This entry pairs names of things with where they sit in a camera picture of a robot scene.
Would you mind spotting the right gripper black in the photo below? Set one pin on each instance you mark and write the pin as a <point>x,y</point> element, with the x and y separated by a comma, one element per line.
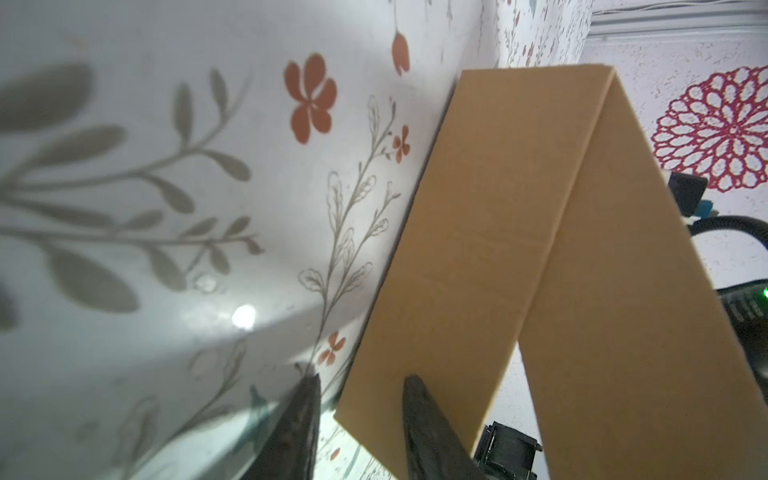
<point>506,453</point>

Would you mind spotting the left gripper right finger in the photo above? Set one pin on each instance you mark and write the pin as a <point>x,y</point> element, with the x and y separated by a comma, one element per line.
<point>433,449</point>

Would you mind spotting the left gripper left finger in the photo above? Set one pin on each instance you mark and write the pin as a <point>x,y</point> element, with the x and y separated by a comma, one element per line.
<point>290,451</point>

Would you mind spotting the brown cardboard box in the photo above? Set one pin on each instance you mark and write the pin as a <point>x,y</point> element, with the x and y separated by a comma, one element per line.
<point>543,225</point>

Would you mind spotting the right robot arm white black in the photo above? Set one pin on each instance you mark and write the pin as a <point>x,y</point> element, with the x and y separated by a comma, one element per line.
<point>746,307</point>

